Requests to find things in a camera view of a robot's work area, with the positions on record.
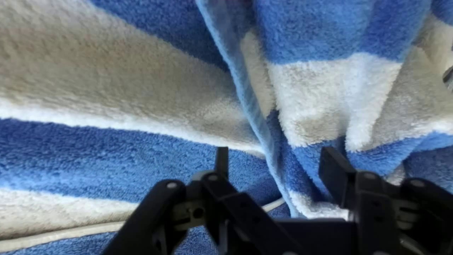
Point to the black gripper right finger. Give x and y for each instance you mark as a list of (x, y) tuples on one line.
[(411, 218)]

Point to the blue white striped towel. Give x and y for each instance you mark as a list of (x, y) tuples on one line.
[(103, 98)]

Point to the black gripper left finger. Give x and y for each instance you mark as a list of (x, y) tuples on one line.
[(233, 220)]

